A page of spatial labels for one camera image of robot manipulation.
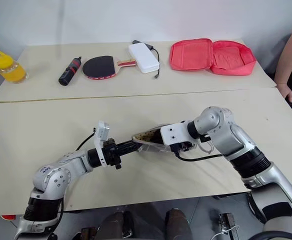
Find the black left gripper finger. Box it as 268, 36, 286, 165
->
114, 139, 138, 152
118, 145, 142, 159

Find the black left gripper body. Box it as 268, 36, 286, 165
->
102, 137, 124, 171

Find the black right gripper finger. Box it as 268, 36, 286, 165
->
149, 129, 165, 146

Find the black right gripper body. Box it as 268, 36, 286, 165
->
170, 141, 200, 157

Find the person's bare hand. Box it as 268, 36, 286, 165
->
276, 81, 292, 103

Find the white loop on right wrist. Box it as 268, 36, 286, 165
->
197, 141, 215, 154

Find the dark brown rounded shape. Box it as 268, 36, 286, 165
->
165, 207, 194, 240

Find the black table tennis paddle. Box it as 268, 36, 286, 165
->
82, 55, 137, 82

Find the black and red bottle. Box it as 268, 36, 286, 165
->
58, 56, 84, 87

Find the open red fabric case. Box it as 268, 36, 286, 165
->
169, 37, 257, 77

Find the yellow lidded plastic jar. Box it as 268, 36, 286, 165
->
0, 49, 30, 84

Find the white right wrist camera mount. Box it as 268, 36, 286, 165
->
159, 120, 195, 147

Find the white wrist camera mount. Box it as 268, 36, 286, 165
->
159, 120, 195, 147
93, 120, 112, 168

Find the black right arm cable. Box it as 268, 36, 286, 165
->
174, 147, 224, 163

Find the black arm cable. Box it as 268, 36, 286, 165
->
174, 147, 224, 163
75, 127, 98, 151

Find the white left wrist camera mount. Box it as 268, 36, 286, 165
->
93, 120, 112, 168

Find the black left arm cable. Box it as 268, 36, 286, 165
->
75, 127, 98, 151

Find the white power bank with cable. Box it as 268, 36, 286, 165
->
131, 39, 161, 81

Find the grey metal bracket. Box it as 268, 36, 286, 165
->
218, 212, 238, 240

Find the thin white cable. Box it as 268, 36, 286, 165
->
211, 224, 241, 238

